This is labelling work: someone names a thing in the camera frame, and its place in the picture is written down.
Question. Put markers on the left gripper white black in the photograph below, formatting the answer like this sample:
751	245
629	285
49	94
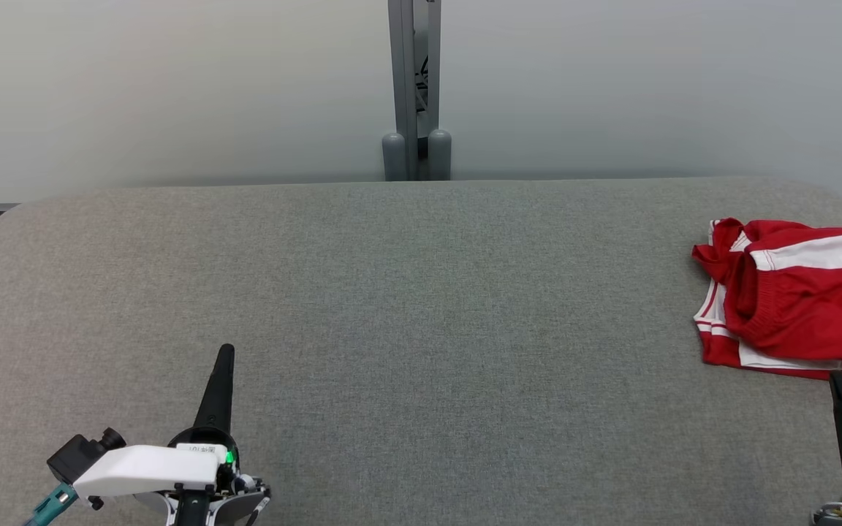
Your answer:
143	467

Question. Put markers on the red shorts white stripe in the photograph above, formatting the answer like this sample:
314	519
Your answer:
816	307

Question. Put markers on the red white jersey shirt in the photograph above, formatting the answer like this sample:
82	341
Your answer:
717	321

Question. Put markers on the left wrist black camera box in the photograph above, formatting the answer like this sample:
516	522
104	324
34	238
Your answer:
81	453

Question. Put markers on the grey metal partition post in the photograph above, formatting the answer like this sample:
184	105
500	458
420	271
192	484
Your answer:
405	88

